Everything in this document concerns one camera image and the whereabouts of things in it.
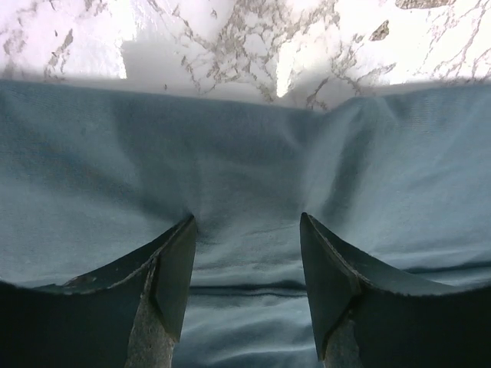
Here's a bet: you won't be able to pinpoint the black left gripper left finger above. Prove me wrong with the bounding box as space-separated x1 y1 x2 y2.
1 217 197 367

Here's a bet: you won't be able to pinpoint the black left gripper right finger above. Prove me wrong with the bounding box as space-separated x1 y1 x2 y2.
300 214 490 367

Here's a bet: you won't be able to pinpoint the blue-grey t-shirt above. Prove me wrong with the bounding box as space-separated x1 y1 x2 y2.
1 80 490 367

